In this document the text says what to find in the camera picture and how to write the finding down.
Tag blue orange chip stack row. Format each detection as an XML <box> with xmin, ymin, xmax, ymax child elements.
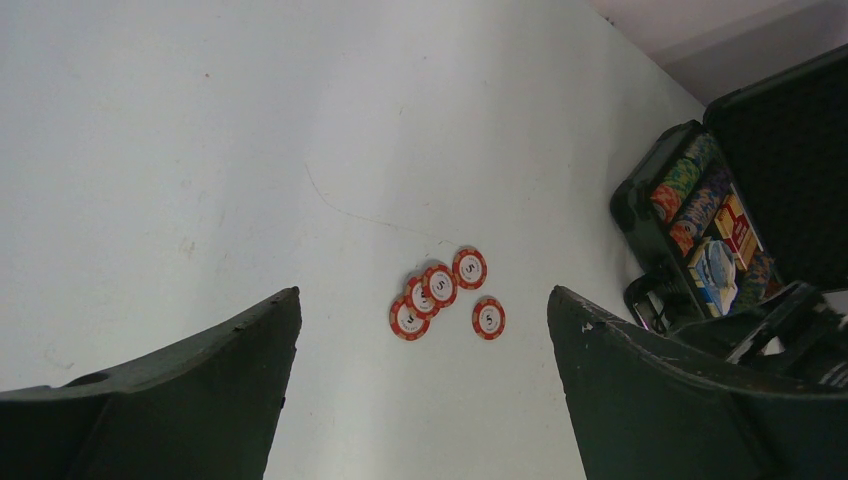
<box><xmin>730</xmin><ymin>250</ymin><xmax>774</xmax><ymax>312</ymax></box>

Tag purple chip stack row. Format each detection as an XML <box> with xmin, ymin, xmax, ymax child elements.
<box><xmin>669</xmin><ymin>168</ymin><xmax>731</xmax><ymax>257</ymax></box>

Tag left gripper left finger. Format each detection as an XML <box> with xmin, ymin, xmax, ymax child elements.
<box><xmin>1</xmin><ymin>287</ymin><xmax>302</xmax><ymax>479</ymax></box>

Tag blue card deck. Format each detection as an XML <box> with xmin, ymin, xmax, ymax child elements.
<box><xmin>688</xmin><ymin>237</ymin><xmax>738</xmax><ymax>317</ymax></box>

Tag red poker chip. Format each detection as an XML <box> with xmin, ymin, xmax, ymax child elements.
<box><xmin>423</xmin><ymin>264</ymin><xmax>458</xmax><ymax>309</ymax></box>
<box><xmin>388</xmin><ymin>297</ymin><xmax>430</xmax><ymax>341</ymax></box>
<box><xmin>404</xmin><ymin>275</ymin><xmax>440</xmax><ymax>321</ymax></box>
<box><xmin>452</xmin><ymin>246</ymin><xmax>488</xmax><ymax>290</ymax></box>
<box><xmin>472</xmin><ymin>296</ymin><xmax>506</xmax><ymax>341</ymax></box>

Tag green chip stack row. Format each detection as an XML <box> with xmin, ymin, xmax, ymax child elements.
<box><xmin>650</xmin><ymin>133</ymin><xmax>721</xmax><ymax>224</ymax></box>

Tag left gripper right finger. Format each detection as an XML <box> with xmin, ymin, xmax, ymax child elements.
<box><xmin>547</xmin><ymin>286</ymin><xmax>847</xmax><ymax>479</ymax></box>

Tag black poker set case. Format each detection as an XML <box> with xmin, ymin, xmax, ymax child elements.
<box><xmin>609</xmin><ymin>46</ymin><xmax>847</xmax><ymax>333</ymax></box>

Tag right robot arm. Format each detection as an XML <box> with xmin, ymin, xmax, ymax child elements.
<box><xmin>667</xmin><ymin>281</ymin><xmax>847</xmax><ymax>392</ymax></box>

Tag red Texas Hold'em card deck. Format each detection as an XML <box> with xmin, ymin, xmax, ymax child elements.
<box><xmin>713</xmin><ymin>193</ymin><xmax>759</xmax><ymax>271</ymax></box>

